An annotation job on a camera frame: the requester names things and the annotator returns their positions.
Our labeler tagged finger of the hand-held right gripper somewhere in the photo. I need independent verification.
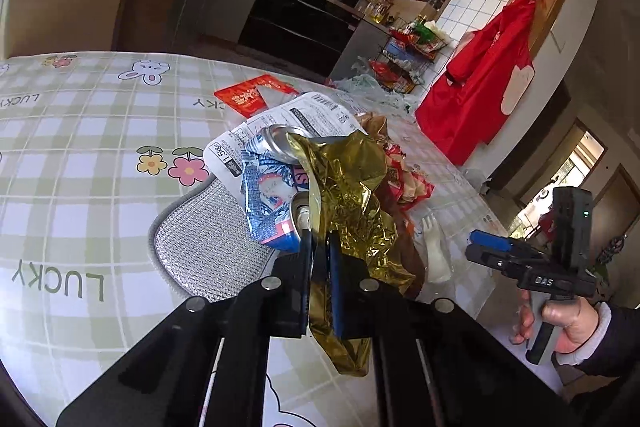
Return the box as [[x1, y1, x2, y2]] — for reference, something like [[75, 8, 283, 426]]
[[465, 244, 527, 281], [469, 229, 541, 259]]

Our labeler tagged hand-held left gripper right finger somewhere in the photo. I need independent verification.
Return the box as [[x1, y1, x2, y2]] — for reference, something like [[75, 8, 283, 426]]
[[325, 231, 587, 427]]

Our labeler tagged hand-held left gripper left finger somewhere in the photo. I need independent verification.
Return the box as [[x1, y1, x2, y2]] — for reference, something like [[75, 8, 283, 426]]
[[56, 229, 317, 427]]

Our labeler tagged gold foil wrapper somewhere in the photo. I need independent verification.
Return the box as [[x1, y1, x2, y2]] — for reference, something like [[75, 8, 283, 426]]
[[286, 131, 418, 378]]

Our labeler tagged white printed plastic bag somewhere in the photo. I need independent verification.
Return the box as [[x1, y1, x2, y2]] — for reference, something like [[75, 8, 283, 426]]
[[204, 92, 368, 200]]

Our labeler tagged person's right forearm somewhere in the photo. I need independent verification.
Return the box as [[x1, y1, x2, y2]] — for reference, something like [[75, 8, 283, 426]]
[[552, 299, 640, 408]]

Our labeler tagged person's right hand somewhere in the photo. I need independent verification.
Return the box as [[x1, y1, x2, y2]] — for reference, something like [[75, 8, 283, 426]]
[[510, 291, 601, 355]]

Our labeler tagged crushed blue white can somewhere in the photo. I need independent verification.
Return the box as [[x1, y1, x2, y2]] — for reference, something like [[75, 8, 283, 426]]
[[245, 167, 321, 253], [242, 125, 313, 180]]

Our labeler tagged silver scouring pad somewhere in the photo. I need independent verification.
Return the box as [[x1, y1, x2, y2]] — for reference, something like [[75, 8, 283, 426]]
[[148, 177, 282, 304]]

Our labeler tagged crumpled brown paper bag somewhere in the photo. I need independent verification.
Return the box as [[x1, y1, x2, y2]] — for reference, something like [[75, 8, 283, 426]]
[[359, 111, 392, 144]]

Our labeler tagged red apron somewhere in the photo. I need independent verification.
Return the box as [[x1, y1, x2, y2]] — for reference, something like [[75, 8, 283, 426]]
[[415, 0, 545, 166]]

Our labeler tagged red paper packet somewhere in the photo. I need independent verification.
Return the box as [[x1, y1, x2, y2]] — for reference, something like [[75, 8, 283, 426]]
[[214, 75, 296, 118]]

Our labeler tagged pile of plastic bags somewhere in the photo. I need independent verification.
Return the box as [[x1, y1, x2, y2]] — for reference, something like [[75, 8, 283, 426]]
[[330, 61, 417, 108]]

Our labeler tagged checked printed tablecloth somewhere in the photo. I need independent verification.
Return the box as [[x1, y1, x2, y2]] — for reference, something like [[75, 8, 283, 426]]
[[0, 52, 566, 427]]

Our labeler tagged black built-in oven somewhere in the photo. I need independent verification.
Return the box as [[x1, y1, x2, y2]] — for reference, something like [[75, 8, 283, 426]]
[[235, 0, 379, 78]]

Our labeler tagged wire rack with snacks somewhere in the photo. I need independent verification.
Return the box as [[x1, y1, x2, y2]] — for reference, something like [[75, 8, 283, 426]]
[[367, 21, 452, 96]]

